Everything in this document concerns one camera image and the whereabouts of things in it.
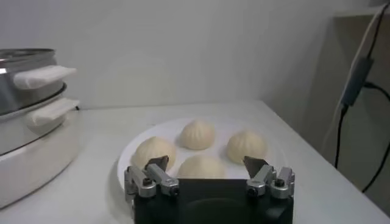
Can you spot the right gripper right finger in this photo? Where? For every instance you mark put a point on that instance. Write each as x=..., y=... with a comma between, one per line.
x=263, y=178

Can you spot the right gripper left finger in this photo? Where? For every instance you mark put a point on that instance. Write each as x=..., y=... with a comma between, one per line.
x=152, y=178

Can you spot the white steamed baozi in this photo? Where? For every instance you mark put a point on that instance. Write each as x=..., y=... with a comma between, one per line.
x=197, y=135
x=153, y=150
x=201, y=169
x=246, y=147

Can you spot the stainless steel steamer basket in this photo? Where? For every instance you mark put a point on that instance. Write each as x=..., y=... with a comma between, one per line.
x=27, y=97

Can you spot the white round plate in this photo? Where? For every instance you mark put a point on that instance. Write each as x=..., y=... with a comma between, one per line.
x=219, y=152

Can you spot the white electric cooker pot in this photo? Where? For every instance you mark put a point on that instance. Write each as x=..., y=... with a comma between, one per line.
x=33, y=158

